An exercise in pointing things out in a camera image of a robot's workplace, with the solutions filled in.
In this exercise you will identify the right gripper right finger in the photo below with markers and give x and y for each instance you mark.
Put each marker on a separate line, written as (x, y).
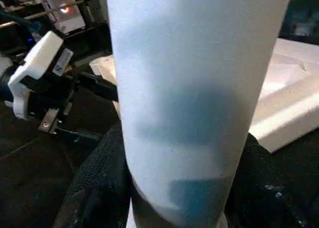
(261, 200)

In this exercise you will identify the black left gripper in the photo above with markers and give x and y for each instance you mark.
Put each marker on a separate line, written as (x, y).
(49, 88)

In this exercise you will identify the white device with lights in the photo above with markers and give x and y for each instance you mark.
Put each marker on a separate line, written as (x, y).
(64, 8)

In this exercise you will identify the white plastic table top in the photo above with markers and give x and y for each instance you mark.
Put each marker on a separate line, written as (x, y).
(286, 88)

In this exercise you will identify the black plastic mat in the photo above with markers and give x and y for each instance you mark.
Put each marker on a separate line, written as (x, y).
(37, 168)

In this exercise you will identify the white plastic table leg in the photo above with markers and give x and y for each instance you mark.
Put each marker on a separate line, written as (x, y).
(194, 88)

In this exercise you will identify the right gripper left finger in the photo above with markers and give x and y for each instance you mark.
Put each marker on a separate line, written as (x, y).
(99, 188)

